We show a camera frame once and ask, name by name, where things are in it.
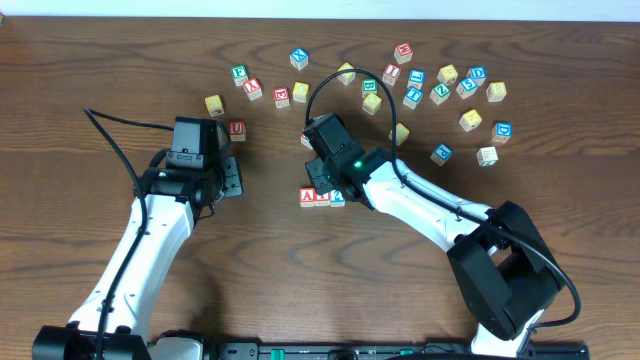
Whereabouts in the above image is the blue D block upper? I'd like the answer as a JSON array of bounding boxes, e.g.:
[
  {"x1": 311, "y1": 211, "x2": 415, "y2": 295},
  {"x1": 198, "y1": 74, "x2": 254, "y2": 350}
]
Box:
[{"x1": 466, "y1": 66, "x2": 487, "y2": 86}]

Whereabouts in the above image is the red M block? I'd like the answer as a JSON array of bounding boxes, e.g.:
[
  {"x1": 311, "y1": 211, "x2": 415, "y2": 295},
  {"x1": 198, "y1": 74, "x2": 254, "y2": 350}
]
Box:
[{"x1": 394, "y1": 42, "x2": 414, "y2": 65}]

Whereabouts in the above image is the yellow block far left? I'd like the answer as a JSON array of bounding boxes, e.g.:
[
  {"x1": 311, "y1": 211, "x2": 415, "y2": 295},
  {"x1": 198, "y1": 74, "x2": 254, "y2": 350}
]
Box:
[{"x1": 204, "y1": 95, "x2": 225, "y2": 117}]

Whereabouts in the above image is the left black cable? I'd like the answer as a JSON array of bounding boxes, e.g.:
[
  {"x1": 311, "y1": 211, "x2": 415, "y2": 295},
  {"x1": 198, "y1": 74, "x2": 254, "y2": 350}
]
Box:
[{"x1": 83, "y1": 107, "x2": 176, "y2": 360}]

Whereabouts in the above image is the red X block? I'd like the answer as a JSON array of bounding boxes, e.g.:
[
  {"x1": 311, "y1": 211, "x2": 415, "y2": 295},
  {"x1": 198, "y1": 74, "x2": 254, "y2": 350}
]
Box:
[{"x1": 242, "y1": 78, "x2": 263, "y2": 101}]

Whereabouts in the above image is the yellow block upper centre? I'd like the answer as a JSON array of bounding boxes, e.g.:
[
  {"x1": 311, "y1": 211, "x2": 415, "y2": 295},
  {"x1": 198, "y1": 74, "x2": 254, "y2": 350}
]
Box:
[{"x1": 337, "y1": 62, "x2": 356, "y2": 86}]

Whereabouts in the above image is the yellow O block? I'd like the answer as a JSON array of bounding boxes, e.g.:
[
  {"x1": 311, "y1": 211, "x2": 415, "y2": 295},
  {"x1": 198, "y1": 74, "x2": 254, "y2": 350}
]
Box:
[{"x1": 362, "y1": 93, "x2": 382, "y2": 115}]

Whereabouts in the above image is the yellow S block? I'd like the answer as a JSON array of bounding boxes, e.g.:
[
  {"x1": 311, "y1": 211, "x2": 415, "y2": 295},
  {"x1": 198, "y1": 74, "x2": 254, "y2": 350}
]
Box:
[{"x1": 389, "y1": 123, "x2": 410, "y2": 146}]

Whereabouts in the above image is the plain L 7 block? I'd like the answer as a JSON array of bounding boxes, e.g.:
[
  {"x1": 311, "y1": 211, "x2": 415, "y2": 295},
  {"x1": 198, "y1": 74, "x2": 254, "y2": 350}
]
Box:
[{"x1": 476, "y1": 146, "x2": 499, "y2": 167}]

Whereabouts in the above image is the blue d block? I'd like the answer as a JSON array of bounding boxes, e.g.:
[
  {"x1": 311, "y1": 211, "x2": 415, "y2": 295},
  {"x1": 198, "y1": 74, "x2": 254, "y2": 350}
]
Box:
[
  {"x1": 466, "y1": 66, "x2": 487, "y2": 86},
  {"x1": 491, "y1": 122, "x2": 513, "y2": 143}
]

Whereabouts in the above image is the red u block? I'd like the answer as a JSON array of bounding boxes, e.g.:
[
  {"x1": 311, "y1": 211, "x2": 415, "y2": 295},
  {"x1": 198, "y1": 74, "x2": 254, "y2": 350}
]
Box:
[
  {"x1": 229, "y1": 121, "x2": 247, "y2": 142},
  {"x1": 300, "y1": 134, "x2": 313, "y2": 150}
]

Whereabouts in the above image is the green Z block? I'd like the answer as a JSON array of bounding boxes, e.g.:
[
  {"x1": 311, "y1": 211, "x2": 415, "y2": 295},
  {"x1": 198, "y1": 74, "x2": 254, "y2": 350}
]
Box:
[{"x1": 430, "y1": 83, "x2": 451, "y2": 105}]

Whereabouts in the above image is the blue S block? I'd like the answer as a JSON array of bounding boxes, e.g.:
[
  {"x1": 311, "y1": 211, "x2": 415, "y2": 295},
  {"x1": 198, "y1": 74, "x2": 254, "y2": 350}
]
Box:
[{"x1": 456, "y1": 77, "x2": 478, "y2": 99}]

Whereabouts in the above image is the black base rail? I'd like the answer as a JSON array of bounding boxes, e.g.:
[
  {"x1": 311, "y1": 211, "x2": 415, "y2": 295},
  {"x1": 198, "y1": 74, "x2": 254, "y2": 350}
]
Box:
[{"x1": 204, "y1": 342, "x2": 591, "y2": 360}]

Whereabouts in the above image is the red A block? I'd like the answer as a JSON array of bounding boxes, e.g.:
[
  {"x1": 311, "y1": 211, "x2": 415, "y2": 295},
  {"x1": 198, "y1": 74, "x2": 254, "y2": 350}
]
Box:
[{"x1": 299, "y1": 187, "x2": 316, "y2": 207}]

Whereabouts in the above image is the blue X block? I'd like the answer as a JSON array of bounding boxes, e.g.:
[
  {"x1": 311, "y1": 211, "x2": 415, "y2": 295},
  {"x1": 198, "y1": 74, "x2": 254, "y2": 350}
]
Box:
[{"x1": 289, "y1": 48, "x2": 309, "y2": 71}]

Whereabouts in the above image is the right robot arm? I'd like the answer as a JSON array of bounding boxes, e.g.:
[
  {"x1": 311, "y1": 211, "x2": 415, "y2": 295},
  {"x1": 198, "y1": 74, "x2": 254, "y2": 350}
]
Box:
[{"x1": 303, "y1": 113, "x2": 565, "y2": 358}]

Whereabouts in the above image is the red U block left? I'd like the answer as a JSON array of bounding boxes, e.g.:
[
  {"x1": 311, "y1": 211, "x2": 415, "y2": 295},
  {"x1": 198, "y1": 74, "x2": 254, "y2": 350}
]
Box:
[{"x1": 229, "y1": 121, "x2": 247, "y2": 142}]

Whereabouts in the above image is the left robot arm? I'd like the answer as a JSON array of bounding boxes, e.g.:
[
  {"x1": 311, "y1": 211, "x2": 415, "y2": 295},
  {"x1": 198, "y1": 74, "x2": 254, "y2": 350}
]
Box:
[{"x1": 32, "y1": 117, "x2": 243, "y2": 360}]

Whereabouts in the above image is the blue L block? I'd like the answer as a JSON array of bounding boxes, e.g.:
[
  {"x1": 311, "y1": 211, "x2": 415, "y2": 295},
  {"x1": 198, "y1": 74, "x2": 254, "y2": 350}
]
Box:
[{"x1": 407, "y1": 69, "x2": 426, "y2": 90}]

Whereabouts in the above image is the blue T block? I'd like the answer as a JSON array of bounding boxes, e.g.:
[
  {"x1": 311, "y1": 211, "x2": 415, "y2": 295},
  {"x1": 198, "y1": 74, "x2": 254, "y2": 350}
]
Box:
[{"x1": 403, "y1": 86, "x2": 424, "y2": 110}]

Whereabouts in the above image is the yellow block far right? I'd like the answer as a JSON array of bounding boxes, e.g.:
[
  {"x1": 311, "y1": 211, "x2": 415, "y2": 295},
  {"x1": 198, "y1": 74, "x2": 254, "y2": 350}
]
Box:
[{"x1": 486, "y1": 82, "x2": 508, "y2": 103}]

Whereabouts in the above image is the red U block centre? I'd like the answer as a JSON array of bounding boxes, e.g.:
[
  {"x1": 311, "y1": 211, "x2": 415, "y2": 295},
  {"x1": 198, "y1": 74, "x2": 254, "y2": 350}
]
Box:
[{"x1": 300, "y1": 134, "x2": 313, "y2": 150}]

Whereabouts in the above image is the yellow block upper left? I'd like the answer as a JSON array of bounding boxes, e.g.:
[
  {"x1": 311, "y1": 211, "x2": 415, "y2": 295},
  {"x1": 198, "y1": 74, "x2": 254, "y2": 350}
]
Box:
[{"x1": 292, "y1": 82, "x2": 310, "y2": 103}]

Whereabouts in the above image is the green B block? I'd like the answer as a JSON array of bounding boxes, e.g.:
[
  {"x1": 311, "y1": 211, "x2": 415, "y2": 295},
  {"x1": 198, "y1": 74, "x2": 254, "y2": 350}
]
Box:
[{"x1": 361, "y1": 78, "x2": 378, "y2": 98}]

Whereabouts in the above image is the green F block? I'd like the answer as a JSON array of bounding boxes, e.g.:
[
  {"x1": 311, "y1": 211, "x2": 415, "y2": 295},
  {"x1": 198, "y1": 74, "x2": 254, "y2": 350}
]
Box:
[{"x1": 231, "y1": 64, "x2": 249, "y2": 87}]

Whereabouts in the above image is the black cable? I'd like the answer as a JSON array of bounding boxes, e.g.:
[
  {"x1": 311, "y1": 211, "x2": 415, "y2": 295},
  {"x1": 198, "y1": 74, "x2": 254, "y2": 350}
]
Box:
[
  {"x1": 304, "y1": 67, "x2": 583, "y2": 351},
  {"x1": 83, "y1": 107, "x2": 176, "y2": 360}
]

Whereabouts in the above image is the red block beside yellow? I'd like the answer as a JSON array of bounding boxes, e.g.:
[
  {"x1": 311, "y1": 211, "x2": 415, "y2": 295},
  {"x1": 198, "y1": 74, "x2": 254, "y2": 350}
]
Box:
[{"x1": 273, "y1": 87, "x2": 290, "y2": 108}]

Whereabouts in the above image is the blue D block right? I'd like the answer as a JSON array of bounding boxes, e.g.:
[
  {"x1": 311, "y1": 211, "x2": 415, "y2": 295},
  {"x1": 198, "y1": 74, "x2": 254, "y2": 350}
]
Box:
[{"x1": 491, "y1": 122, "x2": 513, "y2": 143}]

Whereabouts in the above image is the yellow K block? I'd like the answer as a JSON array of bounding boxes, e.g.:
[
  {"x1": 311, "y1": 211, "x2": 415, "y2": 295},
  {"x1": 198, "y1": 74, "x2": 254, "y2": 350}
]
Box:
[{"x1": 459, "y1": 109, "x2": 482, "y2": 132}]

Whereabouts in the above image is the blue 2 block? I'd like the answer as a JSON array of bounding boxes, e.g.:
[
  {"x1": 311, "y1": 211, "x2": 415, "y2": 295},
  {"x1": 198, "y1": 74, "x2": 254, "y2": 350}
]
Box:
[{"x1": 330, "y1": 190, "x2": 346, "y2": 207}]

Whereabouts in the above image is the right black cable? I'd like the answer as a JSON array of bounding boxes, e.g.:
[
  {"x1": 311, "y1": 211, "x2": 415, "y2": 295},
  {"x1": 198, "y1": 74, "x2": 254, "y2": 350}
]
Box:
[{"x1": 304, "y1": 67, "x2": 583, "y2": 351}]

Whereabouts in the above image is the yellow block upper right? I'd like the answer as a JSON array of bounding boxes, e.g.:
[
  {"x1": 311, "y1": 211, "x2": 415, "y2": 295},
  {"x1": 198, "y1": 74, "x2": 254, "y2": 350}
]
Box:
[{"x1": 437, "y1": 64, "x2": 458, "y2": 86}]

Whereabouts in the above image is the red i block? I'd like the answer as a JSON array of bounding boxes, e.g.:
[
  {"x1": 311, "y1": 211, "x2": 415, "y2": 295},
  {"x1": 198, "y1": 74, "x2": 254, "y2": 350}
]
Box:
[
  {"x1": 382, "y1": 64, "x2": 401, "y2": 86},
  {"x1": 314, "y1": 193, "x2": 331, "y2": 207}
]

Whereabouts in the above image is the blue P block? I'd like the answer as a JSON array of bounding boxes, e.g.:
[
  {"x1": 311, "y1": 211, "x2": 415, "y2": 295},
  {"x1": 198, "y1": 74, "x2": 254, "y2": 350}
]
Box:
[{"x1": 430, "y1": 143, "x2": 453, "y2": 166}]

